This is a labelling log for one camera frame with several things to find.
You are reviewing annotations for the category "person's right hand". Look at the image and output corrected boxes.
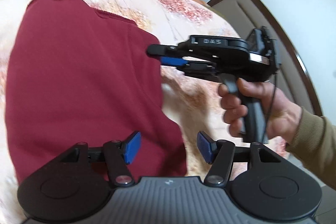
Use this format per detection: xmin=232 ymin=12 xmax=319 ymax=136
xmin=218 ymin=79 xmax=302 ymax=144

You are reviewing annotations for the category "dark red long-sleeve shirt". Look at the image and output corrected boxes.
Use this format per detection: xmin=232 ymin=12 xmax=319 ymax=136
xmin=5 ymin=0 xmax=187 ymax=181

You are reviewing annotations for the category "floral peach duvet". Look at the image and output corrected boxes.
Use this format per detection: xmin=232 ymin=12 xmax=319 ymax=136
xmin=0 ymin=0 xmax=289 ymax=224

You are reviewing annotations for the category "olive green sleeve forearm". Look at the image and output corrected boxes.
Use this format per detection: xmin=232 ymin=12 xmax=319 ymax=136
xmin=286 ymin=109 xmax=335 ymax=189

